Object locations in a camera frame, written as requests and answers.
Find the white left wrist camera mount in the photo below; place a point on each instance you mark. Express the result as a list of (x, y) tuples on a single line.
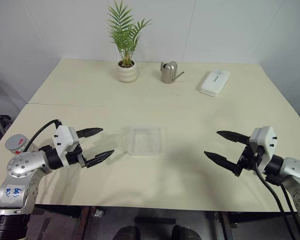
[(62, 143)]

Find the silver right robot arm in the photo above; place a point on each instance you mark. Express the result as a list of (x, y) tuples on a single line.
[(295, 167)]

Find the white ribbed plant pot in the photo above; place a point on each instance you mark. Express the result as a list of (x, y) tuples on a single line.
[(127, 73)]

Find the green palm plant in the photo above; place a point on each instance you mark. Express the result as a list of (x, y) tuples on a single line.
[(123, 32)]

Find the clear plastic container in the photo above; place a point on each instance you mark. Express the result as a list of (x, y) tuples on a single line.
[(145, 142)]

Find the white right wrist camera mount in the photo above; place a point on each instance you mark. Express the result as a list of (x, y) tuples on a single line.
[(266, 140)]

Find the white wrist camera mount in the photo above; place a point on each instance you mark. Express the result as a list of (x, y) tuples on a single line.
[(266, 140), (62, 143)]

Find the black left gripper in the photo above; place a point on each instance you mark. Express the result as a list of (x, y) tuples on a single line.
[(73, 157)]

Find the white rectangular box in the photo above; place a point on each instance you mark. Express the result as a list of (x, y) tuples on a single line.
[(214, 82)]

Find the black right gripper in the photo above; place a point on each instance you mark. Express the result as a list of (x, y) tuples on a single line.
[(247, 160)]

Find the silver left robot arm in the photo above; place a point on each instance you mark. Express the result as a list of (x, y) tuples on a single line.
[(20, 167)]

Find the silver metal watering can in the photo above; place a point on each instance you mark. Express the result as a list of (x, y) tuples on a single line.
[(168, 72)]

